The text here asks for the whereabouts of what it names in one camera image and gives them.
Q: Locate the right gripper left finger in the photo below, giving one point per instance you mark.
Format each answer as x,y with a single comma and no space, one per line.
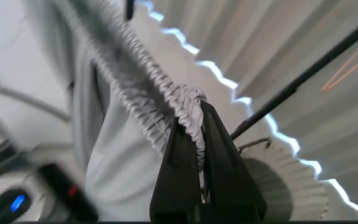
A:
176,186

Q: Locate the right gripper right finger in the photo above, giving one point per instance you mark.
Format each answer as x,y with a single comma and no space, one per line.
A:
232,193

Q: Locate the pale grey shorts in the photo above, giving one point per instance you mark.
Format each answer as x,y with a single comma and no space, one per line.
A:
120,171

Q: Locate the white laundry basket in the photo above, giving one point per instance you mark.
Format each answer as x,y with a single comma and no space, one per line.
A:
306,186

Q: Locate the black clothes rack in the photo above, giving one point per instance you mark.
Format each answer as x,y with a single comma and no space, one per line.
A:
291,89

